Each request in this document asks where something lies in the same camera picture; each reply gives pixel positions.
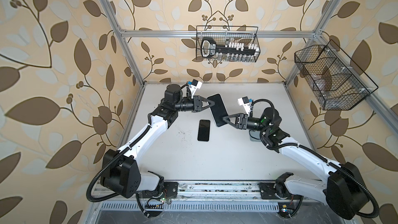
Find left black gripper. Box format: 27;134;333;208
172;97;213;113

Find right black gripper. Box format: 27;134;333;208
223;113;270;134

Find black smartphone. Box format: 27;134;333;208
198;120;211;142
208;94;228;127

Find light blue phone case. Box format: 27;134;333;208
249;130;261;142

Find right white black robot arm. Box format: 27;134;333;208
223;97;380;220

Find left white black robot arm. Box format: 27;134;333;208
86;80;215;202

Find black tool with white bits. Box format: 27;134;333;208
199;37;260;60

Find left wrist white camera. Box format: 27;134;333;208
187;79;203;97

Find wrist white camera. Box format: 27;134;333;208
237;96;253;115
187;79;203;97

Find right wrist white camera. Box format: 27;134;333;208
237;96;253;115

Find back wall wire basket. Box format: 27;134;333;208
195;25;261;63

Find wall wire basket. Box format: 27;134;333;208
195;25;261;63
294;39;379;111

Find aluminium front rail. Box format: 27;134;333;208
93;180;300;213

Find aluminium frame bars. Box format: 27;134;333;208
99;0;398;135

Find right wall wire basket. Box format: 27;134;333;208
294;39;379;111

